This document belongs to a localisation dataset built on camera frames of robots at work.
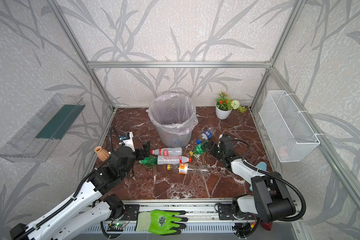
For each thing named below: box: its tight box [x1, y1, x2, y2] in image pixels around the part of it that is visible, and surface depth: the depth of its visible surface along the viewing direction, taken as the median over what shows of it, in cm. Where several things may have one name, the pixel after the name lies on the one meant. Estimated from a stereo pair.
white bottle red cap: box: [150, 147, 183, 156], surface depth 93 cm
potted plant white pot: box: [214, 91, 247, 120], surface depth 107 cm
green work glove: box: [135, 209, 189, 235], surface depth 72 cm
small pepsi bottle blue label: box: [196, 128, 215, 145], surface depth 101 cm
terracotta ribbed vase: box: [94, 146, 110, 162], surface depth 86 cm
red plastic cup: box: [260, 220, 273, 231], surface depth 68 cm
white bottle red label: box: [157, 155, 193, 165], surface depth 89 cm
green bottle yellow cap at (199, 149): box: [189, 140, 210, 157], surface depth 95 cm
